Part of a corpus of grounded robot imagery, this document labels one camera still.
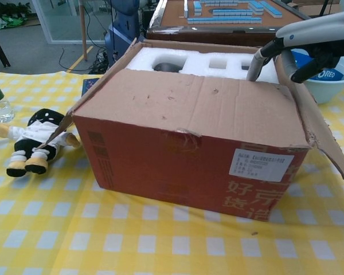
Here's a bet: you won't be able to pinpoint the wooden pole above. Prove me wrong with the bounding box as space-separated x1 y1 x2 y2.
79 0 88 61

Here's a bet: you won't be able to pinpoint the green bags pile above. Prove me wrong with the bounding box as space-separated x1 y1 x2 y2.
0 14 28 29

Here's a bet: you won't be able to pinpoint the brown mahjong table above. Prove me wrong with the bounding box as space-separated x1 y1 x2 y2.
146 0 334 48

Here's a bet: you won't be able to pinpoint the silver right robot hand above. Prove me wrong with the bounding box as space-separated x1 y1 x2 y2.
246 10 344 84

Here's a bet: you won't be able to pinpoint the yellow white checkered tablecloth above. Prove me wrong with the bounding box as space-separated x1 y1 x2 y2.
0 70 344 275

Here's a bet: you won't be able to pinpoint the blue Oreo packet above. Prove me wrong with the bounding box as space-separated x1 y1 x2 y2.
292 50 344 81

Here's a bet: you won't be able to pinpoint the black-headed plush doll white coat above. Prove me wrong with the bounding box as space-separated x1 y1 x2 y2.
0 108 81 178

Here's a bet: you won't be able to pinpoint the white framed glass partition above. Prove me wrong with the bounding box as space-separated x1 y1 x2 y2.
31 0 110 45

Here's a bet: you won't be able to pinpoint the dark blue rectangular case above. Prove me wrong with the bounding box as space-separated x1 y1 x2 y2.
82 78 101 97

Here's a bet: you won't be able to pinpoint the white foam packing insert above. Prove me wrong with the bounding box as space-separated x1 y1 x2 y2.
126 47 280 84

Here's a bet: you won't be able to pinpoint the red cardboard shipping box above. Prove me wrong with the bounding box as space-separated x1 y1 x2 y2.
36 38 344 223

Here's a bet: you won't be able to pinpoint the black floor cables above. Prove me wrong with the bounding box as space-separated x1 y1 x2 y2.
60 45 115 72

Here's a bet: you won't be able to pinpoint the blue machine pedestal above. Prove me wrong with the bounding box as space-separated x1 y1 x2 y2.
104 0 147 68

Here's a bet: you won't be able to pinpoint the light blue plastic basin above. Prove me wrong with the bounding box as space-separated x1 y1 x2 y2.
292 48 344 105

